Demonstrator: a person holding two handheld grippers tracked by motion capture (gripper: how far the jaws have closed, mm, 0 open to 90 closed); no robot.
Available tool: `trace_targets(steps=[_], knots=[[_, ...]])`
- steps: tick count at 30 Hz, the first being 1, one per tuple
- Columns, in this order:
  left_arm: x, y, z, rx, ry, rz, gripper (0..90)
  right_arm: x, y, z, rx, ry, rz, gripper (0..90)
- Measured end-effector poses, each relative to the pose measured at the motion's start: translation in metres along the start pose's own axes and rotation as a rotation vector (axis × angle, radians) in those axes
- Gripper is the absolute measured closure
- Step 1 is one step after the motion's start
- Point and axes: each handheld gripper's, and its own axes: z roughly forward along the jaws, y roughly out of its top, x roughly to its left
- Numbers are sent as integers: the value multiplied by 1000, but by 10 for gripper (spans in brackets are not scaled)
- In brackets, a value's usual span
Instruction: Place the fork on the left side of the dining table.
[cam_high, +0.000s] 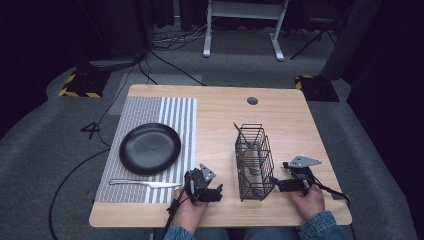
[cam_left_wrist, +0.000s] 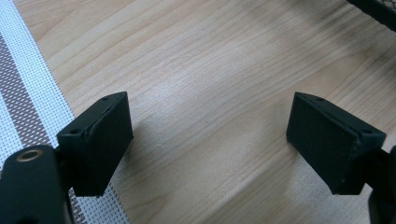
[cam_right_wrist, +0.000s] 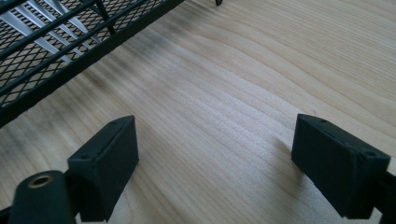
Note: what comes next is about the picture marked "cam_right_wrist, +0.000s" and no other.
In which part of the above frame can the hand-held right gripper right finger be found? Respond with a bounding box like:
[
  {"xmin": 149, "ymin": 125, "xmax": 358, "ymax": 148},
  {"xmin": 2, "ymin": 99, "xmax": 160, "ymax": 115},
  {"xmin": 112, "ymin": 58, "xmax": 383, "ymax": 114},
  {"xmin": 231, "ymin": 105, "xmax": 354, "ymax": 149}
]
[{"xmin": 290, "ymin": 113, "xmax": 391, "ymax": 220}]

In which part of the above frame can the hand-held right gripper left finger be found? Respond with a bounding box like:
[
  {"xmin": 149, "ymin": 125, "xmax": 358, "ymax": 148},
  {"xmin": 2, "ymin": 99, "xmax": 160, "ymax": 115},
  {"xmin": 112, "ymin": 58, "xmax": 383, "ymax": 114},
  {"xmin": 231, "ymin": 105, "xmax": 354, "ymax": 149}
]
[{"xmin": 67, "ymin": 115, "xmax": 140, "ymax": 223}]

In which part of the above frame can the black metal mesh rack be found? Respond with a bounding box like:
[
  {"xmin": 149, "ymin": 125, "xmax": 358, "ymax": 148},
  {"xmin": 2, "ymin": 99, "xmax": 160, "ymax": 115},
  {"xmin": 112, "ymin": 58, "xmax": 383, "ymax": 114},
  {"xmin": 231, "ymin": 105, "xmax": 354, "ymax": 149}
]
[{"xmin": 0, "ymin": 0, "xmax": 186, "ymax": 129}]

